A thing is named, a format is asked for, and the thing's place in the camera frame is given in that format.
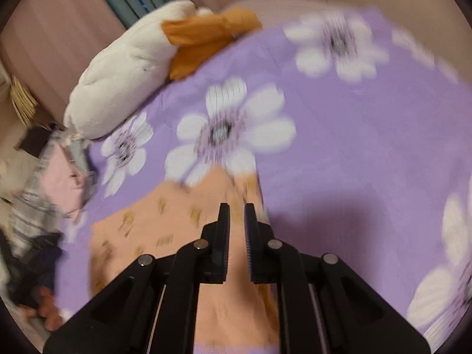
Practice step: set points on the purple floral blanket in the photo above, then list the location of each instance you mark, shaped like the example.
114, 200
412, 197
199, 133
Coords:
332, 136

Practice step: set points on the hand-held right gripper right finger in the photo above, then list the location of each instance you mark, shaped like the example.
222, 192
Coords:
250, 228

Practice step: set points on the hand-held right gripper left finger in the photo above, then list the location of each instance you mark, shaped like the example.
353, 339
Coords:
223, 228

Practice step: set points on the grey plaid cloth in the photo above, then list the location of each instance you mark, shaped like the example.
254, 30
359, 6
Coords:
33, 210

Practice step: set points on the navy blue garment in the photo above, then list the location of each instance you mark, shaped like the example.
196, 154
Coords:
33, 265

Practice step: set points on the white goose plush toy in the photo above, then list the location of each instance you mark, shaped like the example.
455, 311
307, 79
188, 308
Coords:
121, 77

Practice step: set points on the orange printed shirt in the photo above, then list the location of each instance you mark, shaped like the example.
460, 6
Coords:
177, 210

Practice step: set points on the pink folded garment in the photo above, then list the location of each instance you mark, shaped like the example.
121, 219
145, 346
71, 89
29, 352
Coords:
61, 180

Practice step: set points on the grey folded garment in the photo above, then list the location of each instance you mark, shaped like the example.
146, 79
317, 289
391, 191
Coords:
80, 155

